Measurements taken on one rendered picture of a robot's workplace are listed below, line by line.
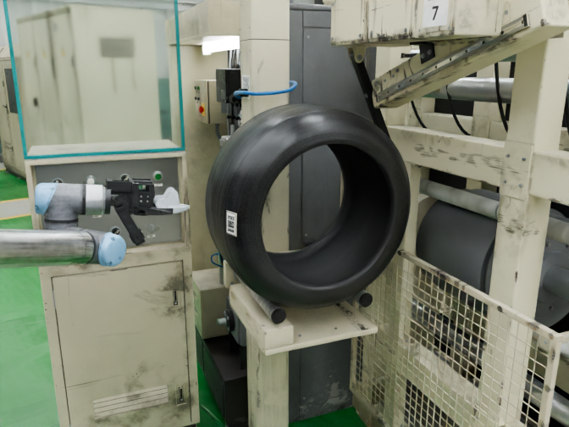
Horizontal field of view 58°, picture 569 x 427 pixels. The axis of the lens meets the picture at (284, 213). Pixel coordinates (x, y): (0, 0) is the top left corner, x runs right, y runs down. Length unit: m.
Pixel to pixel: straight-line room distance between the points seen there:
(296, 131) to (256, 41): 0.45
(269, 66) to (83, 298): 1.09
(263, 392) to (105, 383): 0.64
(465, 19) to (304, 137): 0.45
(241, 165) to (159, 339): 1.07
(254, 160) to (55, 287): 1.03
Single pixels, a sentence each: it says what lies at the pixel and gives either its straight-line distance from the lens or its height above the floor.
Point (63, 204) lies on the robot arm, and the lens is 1.32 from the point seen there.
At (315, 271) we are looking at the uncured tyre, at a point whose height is 0.92.
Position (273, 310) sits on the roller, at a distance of 1.47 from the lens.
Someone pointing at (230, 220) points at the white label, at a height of 1.20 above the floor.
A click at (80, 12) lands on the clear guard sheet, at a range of 1.96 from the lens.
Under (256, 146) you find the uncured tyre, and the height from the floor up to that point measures 1.38.
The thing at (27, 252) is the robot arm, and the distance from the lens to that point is 1.11.
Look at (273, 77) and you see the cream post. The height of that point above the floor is 1.54.
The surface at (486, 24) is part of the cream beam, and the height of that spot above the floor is 1.66.
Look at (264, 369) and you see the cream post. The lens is 2.00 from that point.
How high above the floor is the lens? 1.56
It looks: 15 degrees down
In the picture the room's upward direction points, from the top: straight up
